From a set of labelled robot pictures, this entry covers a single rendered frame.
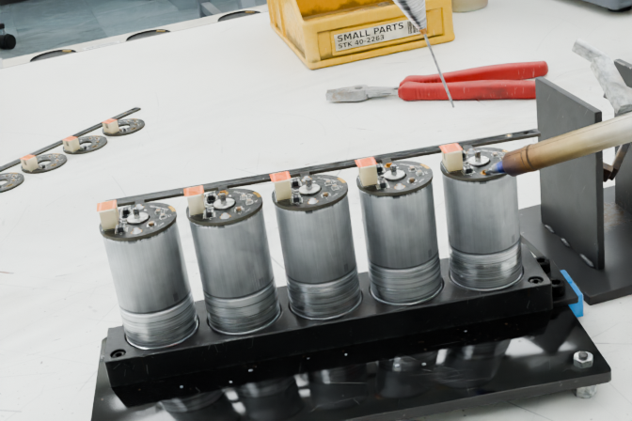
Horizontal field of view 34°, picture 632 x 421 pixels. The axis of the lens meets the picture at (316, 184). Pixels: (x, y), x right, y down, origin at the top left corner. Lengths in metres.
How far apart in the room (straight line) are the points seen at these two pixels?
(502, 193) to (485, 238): 0.02
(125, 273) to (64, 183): 0.22
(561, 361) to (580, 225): 0.08
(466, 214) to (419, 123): 0.22
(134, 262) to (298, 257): 0.05
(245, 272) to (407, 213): 0.05
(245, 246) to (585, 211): 0.13
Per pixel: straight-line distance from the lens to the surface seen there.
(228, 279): 0.33
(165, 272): 0.33
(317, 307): 0.34
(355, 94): 0.59
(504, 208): 0.34
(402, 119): 0.55
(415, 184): 0.33
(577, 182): 0.39
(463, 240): 0.34
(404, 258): 0.34
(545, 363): 0.33
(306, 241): 0.33
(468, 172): 0.33
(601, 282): 0.38
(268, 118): 0.58
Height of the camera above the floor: 0.95
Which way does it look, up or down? 24 degrees down
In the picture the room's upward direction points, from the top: 8 degrees counter-clockwise
